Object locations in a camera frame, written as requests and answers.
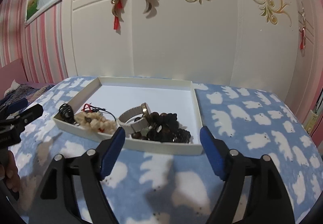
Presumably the white wardrobe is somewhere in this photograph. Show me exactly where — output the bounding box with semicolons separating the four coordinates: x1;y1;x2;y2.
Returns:
62;0;307;98

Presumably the blue polar bear blanket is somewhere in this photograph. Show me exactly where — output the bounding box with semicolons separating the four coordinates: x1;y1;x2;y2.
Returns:
11;76;322;223

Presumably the cream organza scrunchie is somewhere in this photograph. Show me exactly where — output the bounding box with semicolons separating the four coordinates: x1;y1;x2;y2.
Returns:
74;111;117;135

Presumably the red knotted cord pendant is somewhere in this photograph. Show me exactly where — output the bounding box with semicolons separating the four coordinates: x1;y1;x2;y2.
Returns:
82;103;104;133

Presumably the purple striped knitted bedspread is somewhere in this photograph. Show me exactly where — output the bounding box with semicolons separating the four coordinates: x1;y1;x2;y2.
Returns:
1;84;54;109

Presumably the pink headboard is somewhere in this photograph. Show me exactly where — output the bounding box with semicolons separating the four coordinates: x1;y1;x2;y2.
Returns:
0;59;27;98

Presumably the person's left hand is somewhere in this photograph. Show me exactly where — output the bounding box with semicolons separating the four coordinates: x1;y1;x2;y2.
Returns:
1;150;20;192

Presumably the shallow white cardboard box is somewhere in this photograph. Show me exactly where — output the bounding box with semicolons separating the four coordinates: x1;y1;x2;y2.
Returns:
68;77;202;155

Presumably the red tassel on handle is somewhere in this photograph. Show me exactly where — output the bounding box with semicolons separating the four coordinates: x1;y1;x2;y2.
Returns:
111;0;123;30

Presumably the black spiral hair tie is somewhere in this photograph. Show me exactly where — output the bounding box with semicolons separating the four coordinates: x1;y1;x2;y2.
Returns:
59;103;76;124

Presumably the black cord bracelet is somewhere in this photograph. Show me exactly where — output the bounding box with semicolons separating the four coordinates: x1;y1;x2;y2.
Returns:
88;105;118;121

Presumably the white strap wristwatch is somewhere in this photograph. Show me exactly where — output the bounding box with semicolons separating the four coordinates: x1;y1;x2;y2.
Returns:
117;103;152;135

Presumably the black hair scrunchie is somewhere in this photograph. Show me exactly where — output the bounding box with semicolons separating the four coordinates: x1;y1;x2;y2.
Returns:
146;112;191;144

